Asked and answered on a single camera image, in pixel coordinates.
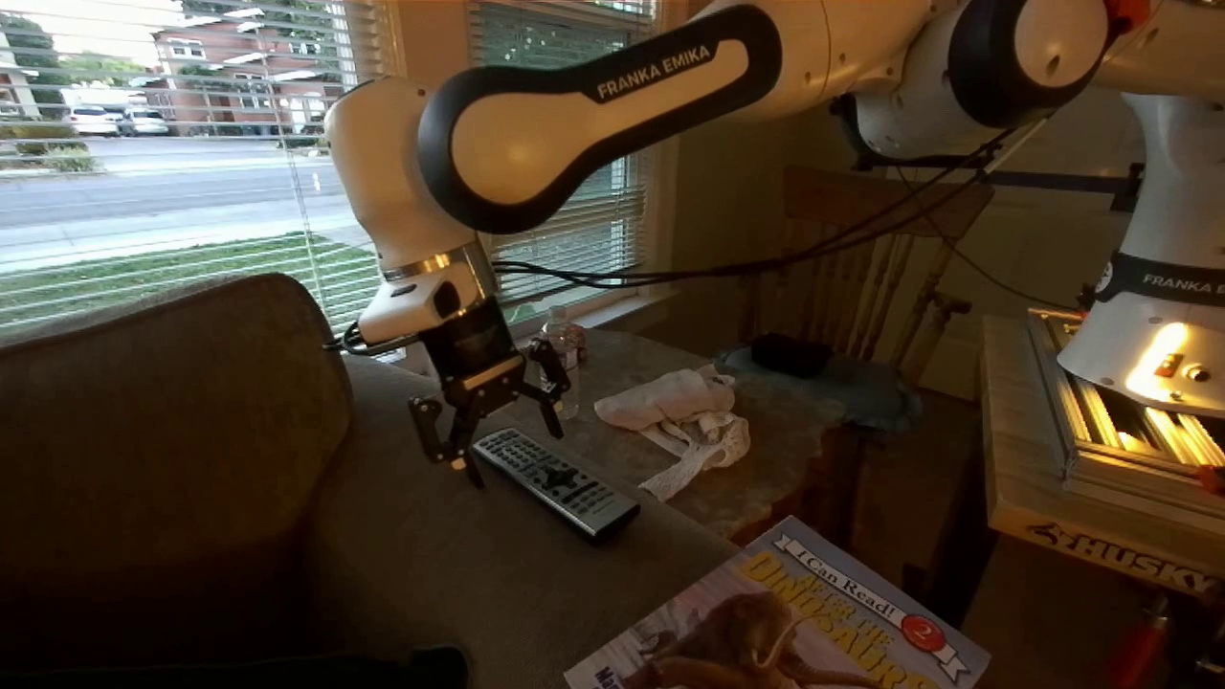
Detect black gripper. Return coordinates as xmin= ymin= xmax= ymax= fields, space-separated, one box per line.
xmin=411 ymin=297 xmax=570 ymax=487

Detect grey remote control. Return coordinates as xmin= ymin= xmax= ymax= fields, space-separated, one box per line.
xmin=477 ymin=430 xmax=640 ymax=541

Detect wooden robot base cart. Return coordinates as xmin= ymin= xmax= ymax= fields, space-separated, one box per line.
xmin=979 ymin=310 xmax=1225 ymax=599

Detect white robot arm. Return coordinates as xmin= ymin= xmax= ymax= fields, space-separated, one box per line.
xmin=325 ymin=0 xmax=1225 ymax=465

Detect clear plastic water bottle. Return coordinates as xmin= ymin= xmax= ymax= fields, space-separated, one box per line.
xmin=540 ymin=306 xmax=582 ymax=419

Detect white crocheted cloth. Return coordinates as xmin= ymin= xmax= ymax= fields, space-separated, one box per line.
xmin=594 ymin=368 xmax=750 ymax=501

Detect black object on cushion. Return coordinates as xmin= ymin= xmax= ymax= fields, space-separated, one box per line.
xmin=750 ymin=331 xmax=830 ymax=379

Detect olive green sofa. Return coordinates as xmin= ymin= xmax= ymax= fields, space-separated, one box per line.
xmin=0 ymin=275 xmax=733 ymax=689

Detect blue ruffled seat cushion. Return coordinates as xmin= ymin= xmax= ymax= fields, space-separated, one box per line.
xmin=715 ymin=345 xmax=922 ymax=431

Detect magazine with animal cover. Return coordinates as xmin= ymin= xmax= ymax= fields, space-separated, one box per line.
xmin=563 ymin=518 xmax=993 ymax=689

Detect wooden rocking chair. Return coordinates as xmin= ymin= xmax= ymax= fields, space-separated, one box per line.
xmin=741 ymin=169 xmax=993 ymax=381

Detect white window blinds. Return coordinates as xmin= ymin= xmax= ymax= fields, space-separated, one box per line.
xmin=0 ymin=0 xmax=656 ymax=331

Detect red handled tool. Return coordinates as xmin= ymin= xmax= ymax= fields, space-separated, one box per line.
xmin=1106 ymin=597 xmax=1171 ymax=689

